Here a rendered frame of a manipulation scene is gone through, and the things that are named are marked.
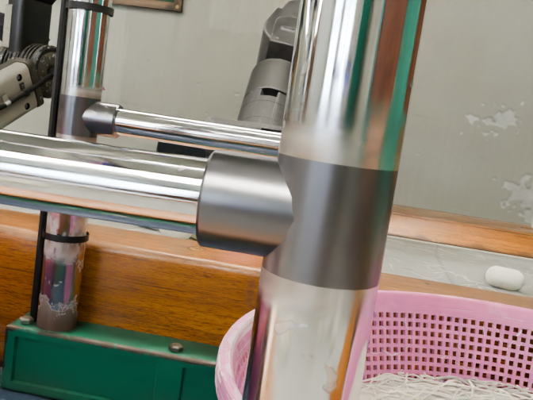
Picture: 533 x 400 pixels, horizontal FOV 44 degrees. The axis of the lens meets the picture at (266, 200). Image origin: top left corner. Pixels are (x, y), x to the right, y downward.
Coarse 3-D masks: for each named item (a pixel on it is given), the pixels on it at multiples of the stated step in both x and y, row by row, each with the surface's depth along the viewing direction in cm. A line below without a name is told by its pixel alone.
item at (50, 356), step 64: (64, 0) 37; (64, 64) 37; (64, 128) 37; (128, 128) 37; (192, 128) 36; (64, 256) 38; (64, 320) 39; (64, 384) 39; (128, 384) 38; (192, 384) 38
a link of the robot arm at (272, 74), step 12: (264, 60) 67; (276, 60) 66; (252, 72) 67; (264, 72) 65; (276, 72) 65; (288, 72) 66; (252, 84) 65; (264, 84) 64; (276, 84) 64; (276, 96) 64
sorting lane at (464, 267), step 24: (408, 240) 73; (384, 264) 58; (408, 264) 60; (432, 264) 61; (456, 264) 63; (480, 264) 65; (504, 264) 67; (528, 264) 69; (480, 288) 54; (528, 288) 57
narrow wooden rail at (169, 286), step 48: (0, 240) 41; (96, 240) 41; (144, 240) 42; (192, 240) 45; (0, 288) 41; (96, 288) 41; (144, 288) 40; (192, 288) 40; (240, 288) 40; (384, 288) 39; (432, 288) 41; (0, 336) 42; (192, 336) 40; (432, 336) 38
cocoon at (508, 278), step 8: (488, 272) 56; (496, 272) 55; (504, 272) 55; (512, 272) 55; (520, 272) 55; (488, 280) 56; (496, 280) 55; (504, 280) 55; (512, 280) 54; (520, 280) 54; (504, 288) 55; (512, 288) 55
